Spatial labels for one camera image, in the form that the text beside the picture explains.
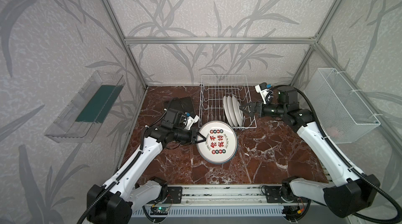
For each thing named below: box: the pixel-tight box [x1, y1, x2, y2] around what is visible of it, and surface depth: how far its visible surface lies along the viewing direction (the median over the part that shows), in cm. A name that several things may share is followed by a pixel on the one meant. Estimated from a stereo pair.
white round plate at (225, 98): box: [222, 95, 234, 128], surface depth 88 cm
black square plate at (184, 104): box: [162, 96, 196, 116], surface depth 107 cm
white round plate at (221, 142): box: [196, 120, 239, 165], surface depth 74 cm
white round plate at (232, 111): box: [226, 95, 239, 128], surface depth 88 cm
